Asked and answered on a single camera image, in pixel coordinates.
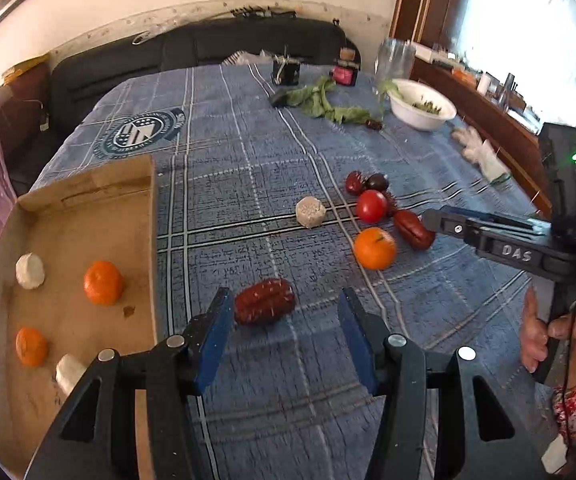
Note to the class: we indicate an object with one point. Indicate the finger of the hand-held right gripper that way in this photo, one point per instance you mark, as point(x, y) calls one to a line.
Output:
point(488, 214)
point(448, 225)

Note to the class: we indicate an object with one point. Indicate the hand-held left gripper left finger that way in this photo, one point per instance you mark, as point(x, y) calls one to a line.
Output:
point(214, 342)

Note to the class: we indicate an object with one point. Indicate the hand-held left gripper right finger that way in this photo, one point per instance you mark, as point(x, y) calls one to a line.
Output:
point(357, 342)

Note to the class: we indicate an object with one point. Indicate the large red date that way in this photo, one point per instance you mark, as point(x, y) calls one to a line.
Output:
point(413, 230)
point(264, 301)

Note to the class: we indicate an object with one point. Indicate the cardboard box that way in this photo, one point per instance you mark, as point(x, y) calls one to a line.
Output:
point(68, 320)

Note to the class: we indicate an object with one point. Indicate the person's right hand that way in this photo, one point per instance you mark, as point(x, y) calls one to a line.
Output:
point(533, 330)

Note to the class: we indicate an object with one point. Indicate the white glove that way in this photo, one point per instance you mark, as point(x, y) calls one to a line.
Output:
point(480, 152)

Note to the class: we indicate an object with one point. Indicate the orange mandarin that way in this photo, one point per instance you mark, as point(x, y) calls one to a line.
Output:
point(31, 346)
point(103, 282)
point(375, 248)

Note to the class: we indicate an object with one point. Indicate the red tomato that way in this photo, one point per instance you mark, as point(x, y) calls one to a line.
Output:
point(371, 206)

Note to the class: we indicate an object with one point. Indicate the dark purple plum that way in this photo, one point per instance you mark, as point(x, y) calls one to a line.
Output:
point(377, 181)

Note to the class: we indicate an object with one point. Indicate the small red date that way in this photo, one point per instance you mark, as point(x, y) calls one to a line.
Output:
point(354, 182)

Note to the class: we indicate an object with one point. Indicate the wooden sideboard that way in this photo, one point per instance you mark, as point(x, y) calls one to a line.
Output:
point(488, 110)

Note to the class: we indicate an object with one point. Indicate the white bowl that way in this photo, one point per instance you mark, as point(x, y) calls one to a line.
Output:
point(422, 104)

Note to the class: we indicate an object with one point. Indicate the small dark date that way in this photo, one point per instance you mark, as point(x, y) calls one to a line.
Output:
point(374, 124)

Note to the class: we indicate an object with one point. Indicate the white hexagonal cake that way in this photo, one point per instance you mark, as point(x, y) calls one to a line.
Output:
point(310, 211)

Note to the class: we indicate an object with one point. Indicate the white round cake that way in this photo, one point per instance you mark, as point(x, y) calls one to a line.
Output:
point(30, 270)
point(70, 374)

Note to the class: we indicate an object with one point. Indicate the clear glass jar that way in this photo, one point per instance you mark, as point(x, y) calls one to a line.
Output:
point(394, 65)

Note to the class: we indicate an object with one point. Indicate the green leafy vegetable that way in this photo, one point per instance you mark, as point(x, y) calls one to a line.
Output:
point(325, 102)

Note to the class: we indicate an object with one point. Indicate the red small box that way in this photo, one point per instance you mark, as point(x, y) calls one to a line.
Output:
point(345, 71)

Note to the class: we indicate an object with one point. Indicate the blue checkered tablecloth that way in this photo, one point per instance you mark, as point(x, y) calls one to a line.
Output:
point(268, 160)

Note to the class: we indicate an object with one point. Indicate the small black box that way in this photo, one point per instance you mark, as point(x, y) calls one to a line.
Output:
point(286, 71)

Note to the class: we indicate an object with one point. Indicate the white tag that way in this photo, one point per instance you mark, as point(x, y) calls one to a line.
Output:
point(555, 455)

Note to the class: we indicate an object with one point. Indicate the white plastic bag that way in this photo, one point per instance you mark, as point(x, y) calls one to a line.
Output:
point(240, 57)

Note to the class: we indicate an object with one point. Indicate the black sofa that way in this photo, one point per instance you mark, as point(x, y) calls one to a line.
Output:
point(193, 55)

